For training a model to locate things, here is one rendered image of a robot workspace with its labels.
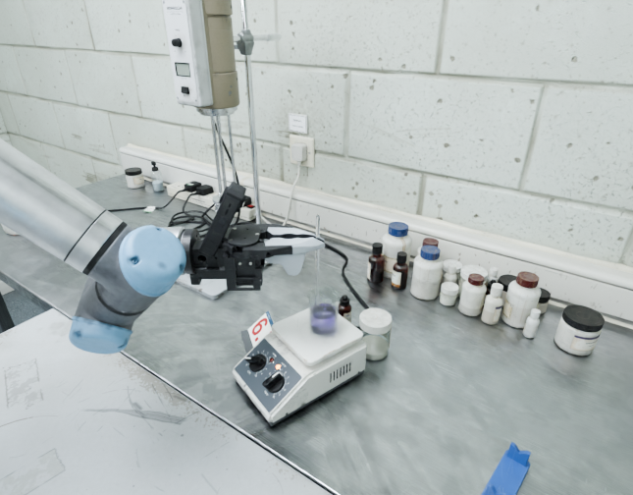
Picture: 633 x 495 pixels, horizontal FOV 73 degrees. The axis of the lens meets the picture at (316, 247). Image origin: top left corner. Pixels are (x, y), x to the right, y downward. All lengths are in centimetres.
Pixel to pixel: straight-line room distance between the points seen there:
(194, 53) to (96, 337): 56
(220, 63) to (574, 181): 76
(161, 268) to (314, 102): 80
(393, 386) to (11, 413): 63
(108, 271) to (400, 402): 49
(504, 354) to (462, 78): 58
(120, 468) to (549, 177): 94
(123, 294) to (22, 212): 13
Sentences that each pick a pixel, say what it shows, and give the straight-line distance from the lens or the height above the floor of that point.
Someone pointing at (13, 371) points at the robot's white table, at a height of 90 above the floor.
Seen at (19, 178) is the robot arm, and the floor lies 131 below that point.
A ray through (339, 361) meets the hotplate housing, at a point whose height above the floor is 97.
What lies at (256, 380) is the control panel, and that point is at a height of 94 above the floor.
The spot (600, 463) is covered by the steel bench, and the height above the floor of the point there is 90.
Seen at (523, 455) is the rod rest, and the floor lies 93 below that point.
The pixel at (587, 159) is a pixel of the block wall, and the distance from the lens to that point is 101.
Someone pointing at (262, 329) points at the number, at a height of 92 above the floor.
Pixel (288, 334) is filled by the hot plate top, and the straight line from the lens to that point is 74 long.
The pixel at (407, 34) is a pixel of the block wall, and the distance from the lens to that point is 107.
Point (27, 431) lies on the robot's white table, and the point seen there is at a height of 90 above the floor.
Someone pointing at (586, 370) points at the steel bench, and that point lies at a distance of 94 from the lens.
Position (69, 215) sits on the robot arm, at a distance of 53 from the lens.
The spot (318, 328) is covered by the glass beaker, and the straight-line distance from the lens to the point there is 72.
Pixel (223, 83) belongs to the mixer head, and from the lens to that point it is 96.
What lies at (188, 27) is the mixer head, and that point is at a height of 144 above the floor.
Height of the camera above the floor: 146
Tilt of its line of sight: 28 degrees down
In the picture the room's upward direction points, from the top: straight up
